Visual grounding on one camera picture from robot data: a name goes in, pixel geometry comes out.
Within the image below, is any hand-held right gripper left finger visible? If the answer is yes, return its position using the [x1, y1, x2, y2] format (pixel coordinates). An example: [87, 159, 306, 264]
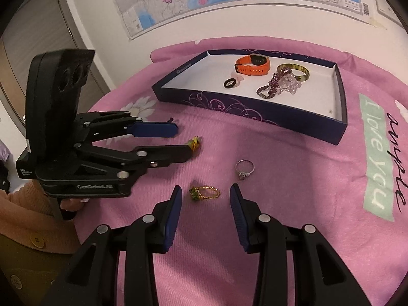
[54, 185, 183, 306]

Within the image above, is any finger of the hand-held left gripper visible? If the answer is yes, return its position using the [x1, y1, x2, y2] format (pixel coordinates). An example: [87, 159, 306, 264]
[74, 142, 193, 179]
[75, 110, 179, 149]

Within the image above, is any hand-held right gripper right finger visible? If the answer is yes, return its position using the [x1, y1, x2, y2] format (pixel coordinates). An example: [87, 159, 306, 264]
[229, 183, 372, 306]

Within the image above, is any beaded ring with green stone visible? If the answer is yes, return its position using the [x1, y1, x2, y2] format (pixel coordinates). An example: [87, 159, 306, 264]
[190, 185, 221, 202]

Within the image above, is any silver ring with stone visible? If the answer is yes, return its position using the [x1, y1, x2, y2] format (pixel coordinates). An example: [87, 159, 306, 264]
[235, 159, 256, 181]

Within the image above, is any purple patterned shallow box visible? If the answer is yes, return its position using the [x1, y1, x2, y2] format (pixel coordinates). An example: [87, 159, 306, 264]
[151, 49, 348, 146]

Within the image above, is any purple bead bracelet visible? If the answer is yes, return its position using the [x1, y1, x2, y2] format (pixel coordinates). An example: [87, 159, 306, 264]
[257, 72, 287, 99]

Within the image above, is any orange strap smartwatch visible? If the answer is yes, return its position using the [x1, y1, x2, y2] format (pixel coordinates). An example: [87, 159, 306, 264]
[235, 54, 271, 76]

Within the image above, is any clear crystal bead bracelet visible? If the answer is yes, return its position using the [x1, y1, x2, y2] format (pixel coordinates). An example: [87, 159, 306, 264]
[277, 72, 303, 94]

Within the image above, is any gold bangle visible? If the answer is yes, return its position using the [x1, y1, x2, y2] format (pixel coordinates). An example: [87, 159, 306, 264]
[276, 64, 310, 83]

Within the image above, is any person's left forearm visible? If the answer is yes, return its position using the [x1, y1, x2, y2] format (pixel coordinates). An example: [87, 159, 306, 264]
[0, 180, 80, 256]

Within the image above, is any person's left hand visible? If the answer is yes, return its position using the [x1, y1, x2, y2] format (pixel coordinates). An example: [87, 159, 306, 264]
[59, 198, 90, 212]

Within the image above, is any pink flower printed blanket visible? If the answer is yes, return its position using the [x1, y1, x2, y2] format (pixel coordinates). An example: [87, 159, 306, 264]
[73, 36, 408, 306]

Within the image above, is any grey wooden door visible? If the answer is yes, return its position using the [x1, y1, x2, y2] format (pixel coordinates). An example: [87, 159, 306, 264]
[0, 0, 110, 131]

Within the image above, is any person's olive clothing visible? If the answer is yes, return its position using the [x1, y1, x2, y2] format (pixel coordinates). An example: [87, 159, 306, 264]
[0, 229, 80, 306]

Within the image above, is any white wall socket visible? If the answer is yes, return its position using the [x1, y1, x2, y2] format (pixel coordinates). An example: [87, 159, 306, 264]
[374, 0, 400, 20]

